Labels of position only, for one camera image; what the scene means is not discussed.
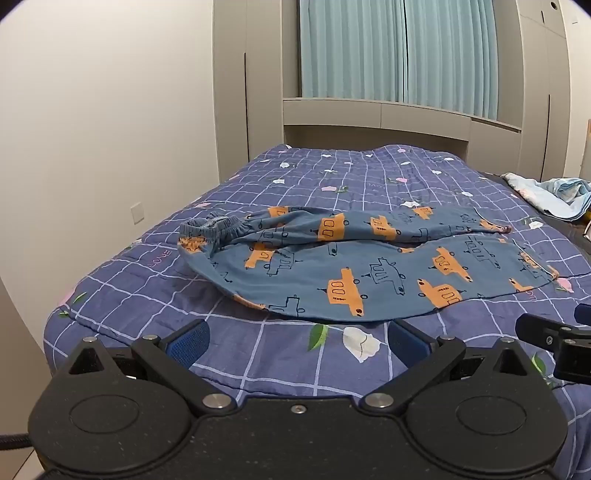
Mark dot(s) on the beige wardrobe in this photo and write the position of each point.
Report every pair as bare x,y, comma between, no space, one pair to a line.
554,92

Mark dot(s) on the white wall switch plate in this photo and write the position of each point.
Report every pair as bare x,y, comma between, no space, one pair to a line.
138,213

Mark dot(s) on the yellow object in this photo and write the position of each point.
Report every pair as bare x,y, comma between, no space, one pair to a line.
588,226

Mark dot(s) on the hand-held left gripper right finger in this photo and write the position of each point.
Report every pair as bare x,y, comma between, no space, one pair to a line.
408,344

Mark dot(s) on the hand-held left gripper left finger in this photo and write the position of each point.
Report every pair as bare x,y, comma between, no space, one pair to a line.
190,344

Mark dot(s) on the beige window surround cabinet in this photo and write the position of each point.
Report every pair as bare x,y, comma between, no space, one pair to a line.
263,92

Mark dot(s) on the light blue curtain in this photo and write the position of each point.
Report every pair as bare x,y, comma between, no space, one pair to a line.
397,50

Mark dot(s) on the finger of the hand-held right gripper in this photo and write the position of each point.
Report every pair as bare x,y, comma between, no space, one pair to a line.
584,313
538,330

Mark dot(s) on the purple checked floral blanket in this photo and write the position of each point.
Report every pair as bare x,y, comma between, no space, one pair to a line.
277,360

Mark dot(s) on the light blue crumpled cloth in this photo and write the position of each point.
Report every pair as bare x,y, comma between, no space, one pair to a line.
545,196

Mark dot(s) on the blue pants with orange cars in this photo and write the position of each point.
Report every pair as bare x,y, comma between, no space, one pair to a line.
369,277

